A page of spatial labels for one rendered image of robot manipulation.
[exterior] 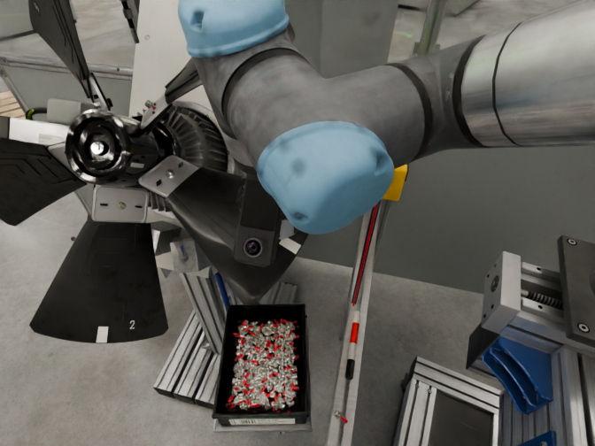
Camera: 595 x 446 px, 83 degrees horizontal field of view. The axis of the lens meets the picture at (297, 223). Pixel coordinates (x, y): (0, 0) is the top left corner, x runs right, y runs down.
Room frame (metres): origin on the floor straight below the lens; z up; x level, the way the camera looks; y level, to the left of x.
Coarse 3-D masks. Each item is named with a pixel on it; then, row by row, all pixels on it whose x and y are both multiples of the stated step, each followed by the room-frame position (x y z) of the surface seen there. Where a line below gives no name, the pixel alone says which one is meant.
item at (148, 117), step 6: (162, 96) 0.58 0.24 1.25; (156, 102) 0.57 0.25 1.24; (162, 102) 0.54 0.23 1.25; (150, 108) 0.57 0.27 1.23; (156, 108) 0.53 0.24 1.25; (162, 108) 0.50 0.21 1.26; (144, 114) 0.56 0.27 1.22; (150, 114) 0.52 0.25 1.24; (156, 114) 0.50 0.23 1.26; (144, 120) 0.51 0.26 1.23; (150, 120) 0.49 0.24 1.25; (144, 126) 0.49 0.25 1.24
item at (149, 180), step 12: (168, 156) 0.51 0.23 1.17; (156, 168) 0.47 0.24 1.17; (168, 168) 0.48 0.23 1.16; (180, 168) 0.48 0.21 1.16; (192, 168) 0.49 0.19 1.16; (144, 180) 0.44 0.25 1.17; (156, 180) 0.44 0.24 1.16; (168, 180) 0.45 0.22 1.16; (180, 180) 0.45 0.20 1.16; (156, 192) 0.42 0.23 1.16; (168, 192) 0.42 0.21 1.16
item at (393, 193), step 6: (396, 168) 0.60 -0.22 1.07; (402, 168) 0.60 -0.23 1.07; (396, 174) 0.59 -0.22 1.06; (402, 174) 0.59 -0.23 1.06; (396, 180) 0.59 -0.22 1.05; (402, 180) 0.59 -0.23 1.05; (390, 186) 0.59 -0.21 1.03; (396, 186) 0.59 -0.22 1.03; (402, 186) 0.59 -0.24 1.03; (390, 192) 0.59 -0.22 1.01; (396, 192) 0.59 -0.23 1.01; (384, 198) 0.59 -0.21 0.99; (390, 198) 0.59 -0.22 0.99; (396, 198) 0.59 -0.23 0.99
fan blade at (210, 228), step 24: (192, 192) 0.42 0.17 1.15; (216, 192) 0.43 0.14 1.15; (192, 216) 0.38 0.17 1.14; (216, 216) 0.38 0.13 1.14; (216, 240) 0.35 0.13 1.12; (216, 264) 0.31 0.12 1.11; (240, 264) 0.31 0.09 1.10; (288, 264) 0.32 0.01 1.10; (240, 288) 0.28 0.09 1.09; (264, 288) 0.28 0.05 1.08
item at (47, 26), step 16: (32, 0) 0.72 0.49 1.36; (48, 0) 0.66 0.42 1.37; (64, 0) 0.62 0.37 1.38; (32, 16) 0.73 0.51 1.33; (48, 16) 0.67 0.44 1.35; (64, 16) 0.62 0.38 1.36; (48, 32) 0.69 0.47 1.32; (64, 32) 0.62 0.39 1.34; (64, 48) 0.64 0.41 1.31; (80, 48) 0.58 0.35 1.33; (80, 64) 0.58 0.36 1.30; (80, 80) 0.61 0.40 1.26
